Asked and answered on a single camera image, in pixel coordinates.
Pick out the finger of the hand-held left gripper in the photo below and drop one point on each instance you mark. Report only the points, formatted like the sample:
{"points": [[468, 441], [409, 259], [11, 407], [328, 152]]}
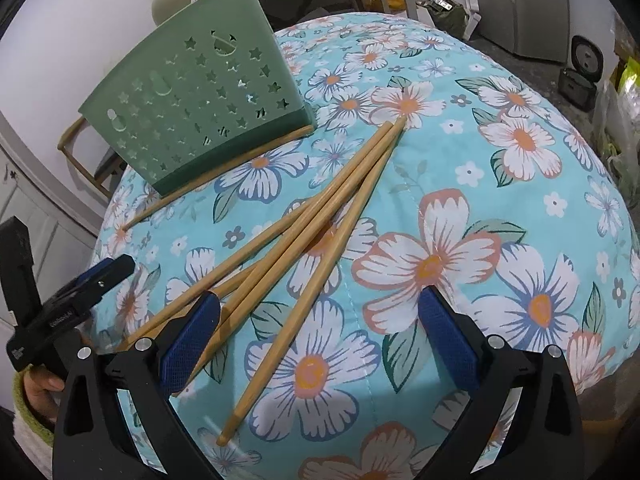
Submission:
{"points": [[87, 272], [120, 266]]}

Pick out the green bag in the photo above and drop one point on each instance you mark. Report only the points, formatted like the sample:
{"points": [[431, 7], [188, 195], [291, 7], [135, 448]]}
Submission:
{"points": [[445, 17]]}

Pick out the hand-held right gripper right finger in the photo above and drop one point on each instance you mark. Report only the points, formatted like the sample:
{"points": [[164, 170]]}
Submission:
{"points": [[450, 341]]}

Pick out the white plastic part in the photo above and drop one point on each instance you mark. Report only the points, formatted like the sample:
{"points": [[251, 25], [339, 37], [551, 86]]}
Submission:
{"points": [[472, 5]]}

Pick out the floral blue blanket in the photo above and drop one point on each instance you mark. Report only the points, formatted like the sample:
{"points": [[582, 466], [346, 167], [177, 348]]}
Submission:
{"points": [[450, 185]]}

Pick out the white panel door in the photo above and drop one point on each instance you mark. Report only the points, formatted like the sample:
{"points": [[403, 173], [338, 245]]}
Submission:
{"points": [[30, 200]]}

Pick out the green perforated utensil holder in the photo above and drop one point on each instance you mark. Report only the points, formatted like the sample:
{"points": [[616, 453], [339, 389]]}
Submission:
{"points": [[200, 85]]}

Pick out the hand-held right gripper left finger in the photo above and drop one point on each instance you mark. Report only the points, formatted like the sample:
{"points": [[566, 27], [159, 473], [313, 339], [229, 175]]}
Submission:
{"points": [[192, 341]]}

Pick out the wooden chair with black seat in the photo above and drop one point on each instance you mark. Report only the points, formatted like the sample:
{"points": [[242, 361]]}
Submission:
{"points": [[67, 135]]}

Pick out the clear plastic bag of vegetables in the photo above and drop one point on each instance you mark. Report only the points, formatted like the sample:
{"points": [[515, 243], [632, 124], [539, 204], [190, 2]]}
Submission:
{"points": [[620, 135]]}

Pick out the person's left forearm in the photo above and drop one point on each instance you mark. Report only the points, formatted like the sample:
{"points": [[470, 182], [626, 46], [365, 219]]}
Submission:
{"points": [[27, 430]]}

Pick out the yellow and white sack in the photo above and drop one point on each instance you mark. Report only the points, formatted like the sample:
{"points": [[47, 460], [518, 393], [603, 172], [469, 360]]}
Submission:
{"points": [[631, 77]]}

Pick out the person's left hand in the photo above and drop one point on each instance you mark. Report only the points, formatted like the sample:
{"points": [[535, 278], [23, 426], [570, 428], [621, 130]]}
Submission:
{"points": [[42, 391]]}

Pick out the silver refrigerator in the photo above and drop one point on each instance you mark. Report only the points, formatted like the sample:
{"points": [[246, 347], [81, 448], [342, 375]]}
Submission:
{"points": [[530, 10]]}

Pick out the black rice cooker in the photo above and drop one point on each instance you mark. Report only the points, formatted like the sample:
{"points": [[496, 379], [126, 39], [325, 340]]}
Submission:
{"points": [[585, 57]]}

